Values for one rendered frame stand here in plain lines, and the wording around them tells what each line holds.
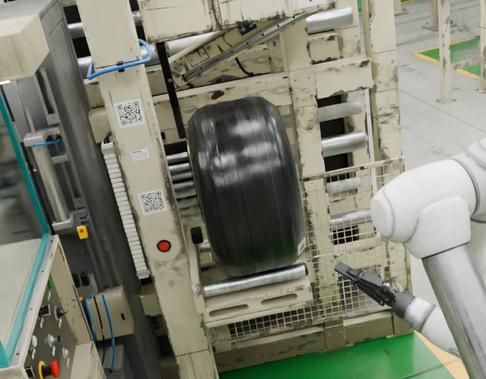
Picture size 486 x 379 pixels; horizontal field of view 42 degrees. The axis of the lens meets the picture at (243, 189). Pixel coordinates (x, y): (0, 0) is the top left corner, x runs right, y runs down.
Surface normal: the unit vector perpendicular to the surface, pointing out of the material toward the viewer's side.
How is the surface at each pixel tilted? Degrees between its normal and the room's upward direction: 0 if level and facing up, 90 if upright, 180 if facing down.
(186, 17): 90
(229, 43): 90
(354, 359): 0
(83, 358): 0
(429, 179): 28
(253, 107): 11
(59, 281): 90
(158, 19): 90
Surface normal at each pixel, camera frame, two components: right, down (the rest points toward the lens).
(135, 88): 0.12, 0.42
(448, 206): 0.22, -0.14
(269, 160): 0.00, -0.22
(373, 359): -0.17, -0.88
